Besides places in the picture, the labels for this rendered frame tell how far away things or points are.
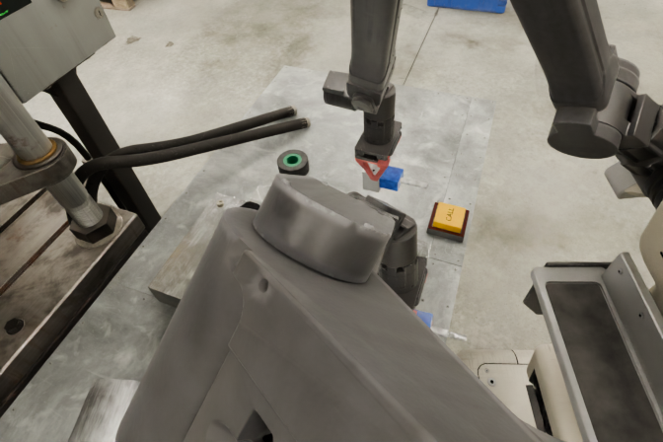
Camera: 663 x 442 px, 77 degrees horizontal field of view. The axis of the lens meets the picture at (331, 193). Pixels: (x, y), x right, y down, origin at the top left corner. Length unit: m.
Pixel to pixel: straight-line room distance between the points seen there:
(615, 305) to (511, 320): 1.17
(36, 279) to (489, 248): 1.63
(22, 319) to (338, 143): 0.83
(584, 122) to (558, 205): 1.71
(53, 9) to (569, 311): 1.11
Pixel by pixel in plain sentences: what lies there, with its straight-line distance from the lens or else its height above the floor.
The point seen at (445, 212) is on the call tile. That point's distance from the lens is 0.96.
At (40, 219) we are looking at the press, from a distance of 1.28.
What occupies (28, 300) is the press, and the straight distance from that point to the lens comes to 1.14.
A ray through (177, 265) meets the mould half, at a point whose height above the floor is 0.86.
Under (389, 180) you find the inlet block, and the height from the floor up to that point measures 0.95.
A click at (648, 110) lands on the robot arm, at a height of 1.25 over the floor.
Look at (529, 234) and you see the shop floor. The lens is 2.08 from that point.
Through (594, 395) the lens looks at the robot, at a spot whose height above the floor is 1.04.
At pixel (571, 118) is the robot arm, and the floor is 1.26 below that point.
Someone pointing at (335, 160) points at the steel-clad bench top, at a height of 0.80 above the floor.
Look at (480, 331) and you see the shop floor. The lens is 1.77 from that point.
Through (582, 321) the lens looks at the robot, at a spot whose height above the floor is 1.04.
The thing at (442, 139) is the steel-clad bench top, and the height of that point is 0.80.
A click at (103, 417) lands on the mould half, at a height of 0.91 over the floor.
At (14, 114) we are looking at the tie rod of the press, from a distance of 0.94.
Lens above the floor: 1.57
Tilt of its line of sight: 49 degrees down
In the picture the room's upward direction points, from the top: 5 degrees counter-clockwise
